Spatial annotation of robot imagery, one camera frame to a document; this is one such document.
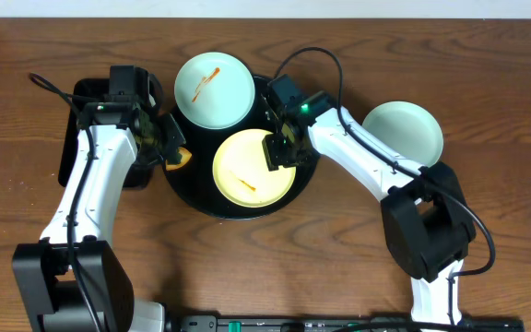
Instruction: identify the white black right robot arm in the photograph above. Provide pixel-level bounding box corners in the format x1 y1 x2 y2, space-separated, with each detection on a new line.
264 102 476 326

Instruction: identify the round black tray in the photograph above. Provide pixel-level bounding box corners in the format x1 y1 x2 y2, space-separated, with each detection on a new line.
164 75 316 219

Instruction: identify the orange green sponge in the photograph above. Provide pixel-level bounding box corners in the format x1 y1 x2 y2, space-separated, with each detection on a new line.
164 147 192 172

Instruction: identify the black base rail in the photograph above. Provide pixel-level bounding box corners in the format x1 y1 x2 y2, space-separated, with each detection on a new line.
168 315 525 332

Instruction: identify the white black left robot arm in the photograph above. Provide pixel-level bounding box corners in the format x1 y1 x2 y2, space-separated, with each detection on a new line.
12 102 184 331

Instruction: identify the rectangular black tray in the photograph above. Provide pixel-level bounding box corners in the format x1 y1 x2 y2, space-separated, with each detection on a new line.
57 78 154 190

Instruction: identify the light green plate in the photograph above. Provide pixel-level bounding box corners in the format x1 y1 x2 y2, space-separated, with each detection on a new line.
174 52 255 130
362 101 444 167

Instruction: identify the yellow plate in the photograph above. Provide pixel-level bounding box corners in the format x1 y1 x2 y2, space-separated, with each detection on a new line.
212 129 297 208

